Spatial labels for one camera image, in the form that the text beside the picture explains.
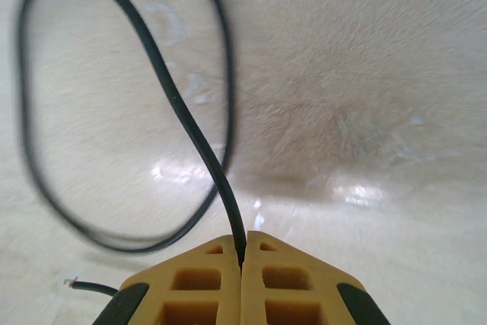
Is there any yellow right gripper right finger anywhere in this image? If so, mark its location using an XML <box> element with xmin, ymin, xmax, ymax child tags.
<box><xmin>242</xmin><ymin>230</ymin><xmax>391</xmax><ymax>325</ymax></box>

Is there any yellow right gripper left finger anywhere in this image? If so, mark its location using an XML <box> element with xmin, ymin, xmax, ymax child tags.
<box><xmin>93</xmin><ymin>233</ymin><xmax>243</xmax><ymax>325</ymax></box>

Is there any thin black wire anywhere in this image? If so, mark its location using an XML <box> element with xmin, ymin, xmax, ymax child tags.
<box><xmin>17</xmin><ymin>0</ymin><xmax>248</xmax><ymax>299</ymax></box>

